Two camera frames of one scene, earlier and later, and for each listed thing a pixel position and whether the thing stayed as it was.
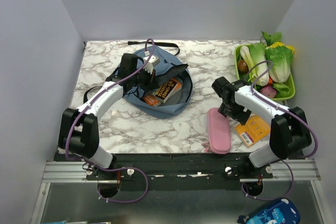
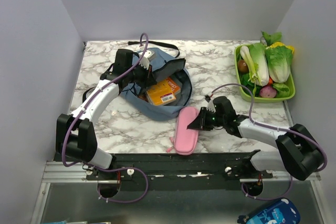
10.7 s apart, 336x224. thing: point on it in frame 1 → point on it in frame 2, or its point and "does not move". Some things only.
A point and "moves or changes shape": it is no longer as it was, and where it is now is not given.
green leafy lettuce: x=271 y=38 does not move
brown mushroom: x=242 y=66 does not move
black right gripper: x=241 y=116 → x=200 y=123
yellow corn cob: x=279 y=44 does not move
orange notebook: x=252 y=130 moves or changes shape
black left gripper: x=151 y=81 does not move
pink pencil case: x=219 y=132 → x=186 y=140
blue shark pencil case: x=282 y=211 does not move
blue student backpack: x=172 y=95 does not move
